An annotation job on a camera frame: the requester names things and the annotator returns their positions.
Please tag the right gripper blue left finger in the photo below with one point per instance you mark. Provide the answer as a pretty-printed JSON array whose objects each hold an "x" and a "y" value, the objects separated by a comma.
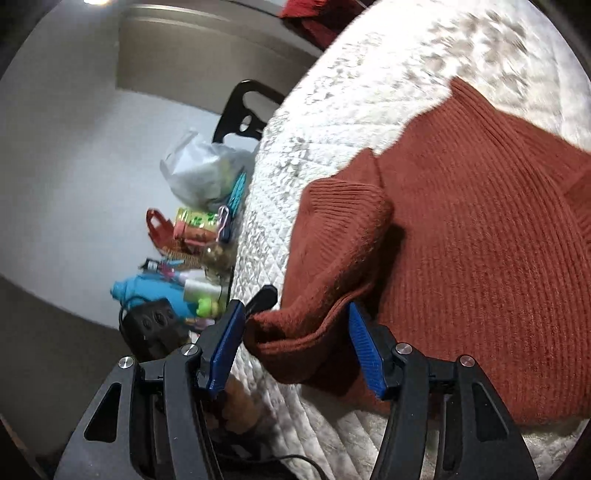
[{"x": 192, "y": 375}]

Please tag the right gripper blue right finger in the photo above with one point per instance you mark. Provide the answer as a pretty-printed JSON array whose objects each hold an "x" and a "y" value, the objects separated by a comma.
[{"x": 398, "y": 373}]

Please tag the rust red knit sweater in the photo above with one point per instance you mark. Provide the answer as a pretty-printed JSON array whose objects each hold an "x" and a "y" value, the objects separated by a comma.
[{"x": 469, "y": 235}]

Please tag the left hand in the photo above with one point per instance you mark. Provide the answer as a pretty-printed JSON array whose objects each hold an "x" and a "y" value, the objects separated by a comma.
[{"x": 234, "y": 409}]

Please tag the blue plastic item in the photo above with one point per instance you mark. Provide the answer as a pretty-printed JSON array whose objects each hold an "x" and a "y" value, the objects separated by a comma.
[{"x": 143, "y": 288}]

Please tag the red gift bag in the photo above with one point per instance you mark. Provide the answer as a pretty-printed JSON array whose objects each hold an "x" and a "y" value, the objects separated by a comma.
[{"x": 161, "y": 232}]

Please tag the green yellow snack packet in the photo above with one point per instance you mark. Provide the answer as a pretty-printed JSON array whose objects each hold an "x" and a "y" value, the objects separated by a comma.
[{"x": 196, "y": 219}]

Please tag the teal patterned pouch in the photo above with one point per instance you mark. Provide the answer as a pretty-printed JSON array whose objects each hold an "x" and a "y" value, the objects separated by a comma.
[{"x": 236, "y": 194}]

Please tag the white plastic bag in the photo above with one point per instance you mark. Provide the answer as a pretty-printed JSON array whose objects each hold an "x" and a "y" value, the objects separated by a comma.
[{"x": 202, "y": 174}]

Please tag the dark wooden chair left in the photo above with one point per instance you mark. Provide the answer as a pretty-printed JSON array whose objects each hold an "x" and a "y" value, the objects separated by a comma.
[{"x": 237, "y": 118}]

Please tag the white quilted bedspread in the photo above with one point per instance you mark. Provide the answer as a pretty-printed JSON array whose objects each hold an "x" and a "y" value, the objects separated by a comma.
[{"x": 392, "y": 63}]

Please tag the red cloth on chair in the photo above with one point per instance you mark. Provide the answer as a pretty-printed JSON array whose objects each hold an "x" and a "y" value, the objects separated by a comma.
[{"x": 321, "y": 21}]

